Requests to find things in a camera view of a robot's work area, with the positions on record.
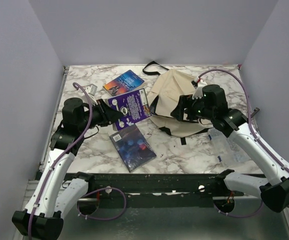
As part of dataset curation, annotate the blue Jane Eyre book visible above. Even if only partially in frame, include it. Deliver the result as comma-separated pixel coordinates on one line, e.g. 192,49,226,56
103,70,145,97

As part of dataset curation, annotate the aluminium rail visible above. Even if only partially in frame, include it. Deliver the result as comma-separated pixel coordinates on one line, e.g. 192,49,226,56
24,180,71,201

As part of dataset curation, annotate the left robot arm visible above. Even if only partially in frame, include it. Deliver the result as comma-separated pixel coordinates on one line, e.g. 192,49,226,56
12,97,123,240

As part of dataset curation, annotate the black metal base plate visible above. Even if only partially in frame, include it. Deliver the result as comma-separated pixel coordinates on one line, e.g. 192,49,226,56
34,172,277,208

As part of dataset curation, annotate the grey metal bracket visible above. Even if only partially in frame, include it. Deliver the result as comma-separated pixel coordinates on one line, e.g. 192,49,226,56
250,107,260,118

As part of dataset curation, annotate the clear plastic organizer box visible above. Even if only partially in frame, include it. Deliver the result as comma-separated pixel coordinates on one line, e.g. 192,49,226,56
207,128,250,168

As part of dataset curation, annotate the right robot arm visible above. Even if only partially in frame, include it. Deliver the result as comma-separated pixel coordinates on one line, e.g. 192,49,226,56
171,84,289,213

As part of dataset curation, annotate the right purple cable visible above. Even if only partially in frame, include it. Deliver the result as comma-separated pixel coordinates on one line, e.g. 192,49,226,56
196,69,289,219

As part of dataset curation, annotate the dark purple book underneath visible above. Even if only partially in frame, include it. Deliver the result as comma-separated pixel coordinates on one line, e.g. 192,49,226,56
107,88,151,131

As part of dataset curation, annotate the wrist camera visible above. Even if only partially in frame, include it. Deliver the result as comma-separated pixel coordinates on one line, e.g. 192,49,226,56
192,78,208,99
86,84,98,96

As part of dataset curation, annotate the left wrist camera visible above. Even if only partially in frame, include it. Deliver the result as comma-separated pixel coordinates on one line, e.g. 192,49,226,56
86,84,98,96

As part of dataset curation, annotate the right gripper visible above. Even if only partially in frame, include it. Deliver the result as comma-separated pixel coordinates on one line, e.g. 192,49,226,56
170,93,215,121

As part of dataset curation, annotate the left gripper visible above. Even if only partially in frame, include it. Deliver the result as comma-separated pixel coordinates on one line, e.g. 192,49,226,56
79,98,125,132

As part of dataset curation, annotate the cream canvas backpack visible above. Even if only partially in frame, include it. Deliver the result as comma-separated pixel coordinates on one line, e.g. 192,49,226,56
142,61,213,145

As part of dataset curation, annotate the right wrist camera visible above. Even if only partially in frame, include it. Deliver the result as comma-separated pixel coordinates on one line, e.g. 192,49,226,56
192,78,208,99

